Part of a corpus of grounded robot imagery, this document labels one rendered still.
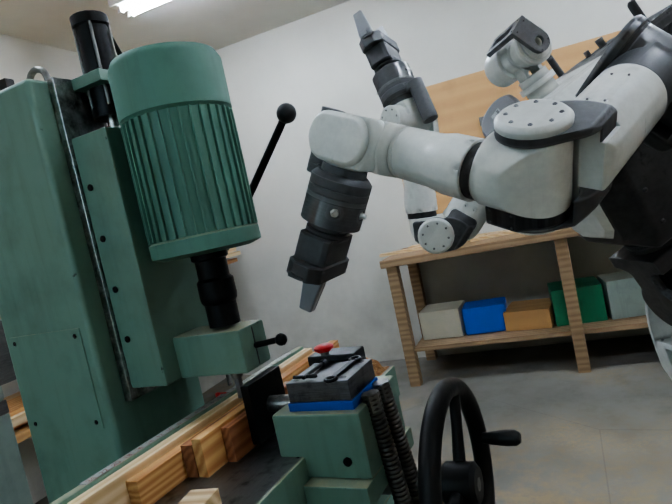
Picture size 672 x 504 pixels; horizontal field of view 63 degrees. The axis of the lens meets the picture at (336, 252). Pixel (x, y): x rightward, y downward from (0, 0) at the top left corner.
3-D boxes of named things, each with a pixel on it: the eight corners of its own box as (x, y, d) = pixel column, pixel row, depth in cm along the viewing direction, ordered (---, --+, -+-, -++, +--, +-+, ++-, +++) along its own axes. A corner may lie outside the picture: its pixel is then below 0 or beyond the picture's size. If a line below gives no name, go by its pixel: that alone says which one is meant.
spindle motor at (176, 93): (217, 252, 77) (166, 30, 75) (128, 270, 85) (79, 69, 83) (282, 236, 93) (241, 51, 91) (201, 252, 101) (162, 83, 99)
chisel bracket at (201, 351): (250, 383, 85) (238, 330, 85) (181, 387, 91) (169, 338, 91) (275, 366, 92) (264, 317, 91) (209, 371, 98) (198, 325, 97)
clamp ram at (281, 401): (295, 445, 78) (281, 384, 77) (252, 445, 81) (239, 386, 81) (323, 418, 86) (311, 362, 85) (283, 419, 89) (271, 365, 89)
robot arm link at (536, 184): (396, 205, 70) (533, 251, 57) (382, 131, 64) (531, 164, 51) (447, 167, 75) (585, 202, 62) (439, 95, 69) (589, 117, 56)
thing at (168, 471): (143, 511, 69) (136, 481, 68) (132, 511, 70) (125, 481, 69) (341, 357, 122) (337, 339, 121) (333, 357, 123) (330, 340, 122)
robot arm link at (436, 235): (460, 260, 129) (512, 176, 124) (457, 269, 117) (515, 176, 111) (417, 235, 131) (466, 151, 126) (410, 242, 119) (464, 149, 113)
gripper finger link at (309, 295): (298, 305, 84) (307, 267, 82) (316, 313, 83) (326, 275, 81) (292, 307, 82) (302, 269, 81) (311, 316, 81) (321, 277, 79)
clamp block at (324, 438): (371, 481, 70) (357, 414, 70) (283, 478, 76) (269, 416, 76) (407, 430, 83) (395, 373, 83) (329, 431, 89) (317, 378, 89)
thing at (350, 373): (354, 410, 71) (345, 369, 71) (283, 412, 76) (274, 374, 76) (388, 374, 83) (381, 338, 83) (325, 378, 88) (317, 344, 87)
